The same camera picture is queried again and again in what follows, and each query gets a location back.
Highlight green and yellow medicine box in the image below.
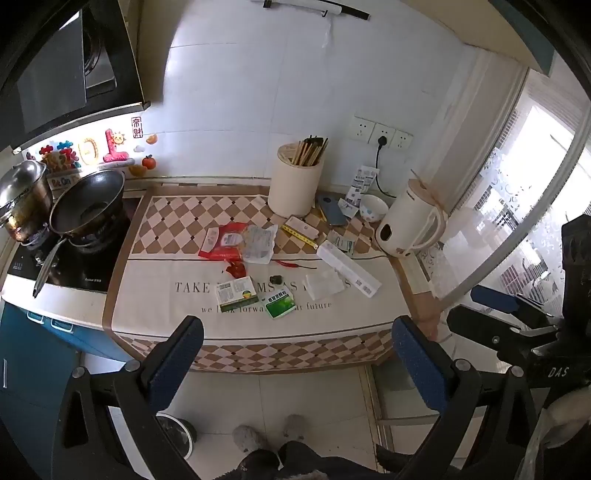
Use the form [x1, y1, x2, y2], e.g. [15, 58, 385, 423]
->
[216, 277, 257, 313]

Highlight white printed paper strip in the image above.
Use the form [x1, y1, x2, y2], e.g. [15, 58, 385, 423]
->
[338, 165, 380, 217]

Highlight checkered table mat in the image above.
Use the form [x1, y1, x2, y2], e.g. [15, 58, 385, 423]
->
[102, 185, 432, 370]

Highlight white window frame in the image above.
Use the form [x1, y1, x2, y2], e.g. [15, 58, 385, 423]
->
[434, 92, 591, 319]

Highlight black range hood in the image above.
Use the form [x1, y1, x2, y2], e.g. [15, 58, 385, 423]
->
[0, 0, 151, 153]

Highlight cream chopstick holder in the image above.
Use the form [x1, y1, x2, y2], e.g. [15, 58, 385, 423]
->
[268, 143, 325, 217]

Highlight blue kitchen cabinet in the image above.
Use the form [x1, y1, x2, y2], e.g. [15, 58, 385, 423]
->
[0, 295, 134, 462]

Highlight colourful wall stickers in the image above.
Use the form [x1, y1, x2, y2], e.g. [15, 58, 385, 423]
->
[37, 115, 160, 178]

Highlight white tissue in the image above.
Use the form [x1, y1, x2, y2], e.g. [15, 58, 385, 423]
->
[305, 270, 347, 301]

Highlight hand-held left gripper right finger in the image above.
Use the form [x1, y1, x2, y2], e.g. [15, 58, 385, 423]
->
[392, 315, 550, 480]

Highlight white dotted bowl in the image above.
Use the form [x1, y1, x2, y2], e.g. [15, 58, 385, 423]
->
[359, 194, 389, 223]

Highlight clear plastic wrapper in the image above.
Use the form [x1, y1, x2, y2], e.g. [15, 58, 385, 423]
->
[240, 224, 279, 265]

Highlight black induction cooktop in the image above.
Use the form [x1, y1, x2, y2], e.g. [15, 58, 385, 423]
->
[7, 203, 134, 294]

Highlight grey-green printed packet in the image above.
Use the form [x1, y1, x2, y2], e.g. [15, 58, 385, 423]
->
[325, 231, 356, 257]

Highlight clear plastic bag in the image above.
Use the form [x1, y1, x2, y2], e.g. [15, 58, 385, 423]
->
[524, 397, 591, 480]

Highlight steel pot with lid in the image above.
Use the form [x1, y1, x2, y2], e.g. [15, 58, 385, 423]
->
[0, 160, 54, 243]

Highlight long white box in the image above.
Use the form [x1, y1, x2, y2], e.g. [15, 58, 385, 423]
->
[316, 240, 383, 298]

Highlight round trash bin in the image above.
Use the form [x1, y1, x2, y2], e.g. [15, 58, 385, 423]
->
[154, 413, 198, 460]

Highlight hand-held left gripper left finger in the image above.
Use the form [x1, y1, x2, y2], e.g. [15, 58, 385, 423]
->
[50, 315, 205, 480]

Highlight black plug with cable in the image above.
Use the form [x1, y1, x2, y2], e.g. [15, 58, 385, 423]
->
[374, 135, 399, 200]

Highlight blue phone case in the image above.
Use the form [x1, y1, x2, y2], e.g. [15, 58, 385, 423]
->
[317, 194, 349, 227]

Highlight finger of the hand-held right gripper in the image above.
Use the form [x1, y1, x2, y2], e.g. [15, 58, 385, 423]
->
[471, 285, 561, 324]
[445, 305, 561, 365]

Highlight person's left leg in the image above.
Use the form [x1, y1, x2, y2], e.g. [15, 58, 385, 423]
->
[226, 450, 282, 480]

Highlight white electric kettle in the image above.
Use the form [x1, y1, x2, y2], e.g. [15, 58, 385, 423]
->
[374, 178, 448, 258]

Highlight green and white medicine box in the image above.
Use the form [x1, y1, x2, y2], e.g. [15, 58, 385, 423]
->
[261, 285, 296, 319]

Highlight white box with yellow edge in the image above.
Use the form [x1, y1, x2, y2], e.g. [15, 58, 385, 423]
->
[281, 215, 319, 250]

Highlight grey fuzzy slipper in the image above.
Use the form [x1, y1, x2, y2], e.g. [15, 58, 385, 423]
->
[232, 425, 269, 455]

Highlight bundle of chopsticks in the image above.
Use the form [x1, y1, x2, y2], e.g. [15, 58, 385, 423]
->
[290, 135, 329, 167]

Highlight red plastic wrapper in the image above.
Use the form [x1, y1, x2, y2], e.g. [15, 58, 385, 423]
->
[198, 222, 252, 261]

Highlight black wok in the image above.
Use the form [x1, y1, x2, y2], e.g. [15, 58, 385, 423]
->
[32, 170, 126, 298]

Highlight person's leg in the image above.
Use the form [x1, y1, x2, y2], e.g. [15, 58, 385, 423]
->
[226, 450, 282, 480]
[278, 440, 384, 480]

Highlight person's right leg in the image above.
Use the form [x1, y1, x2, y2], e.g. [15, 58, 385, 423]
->
[278, 440, 384, 480]

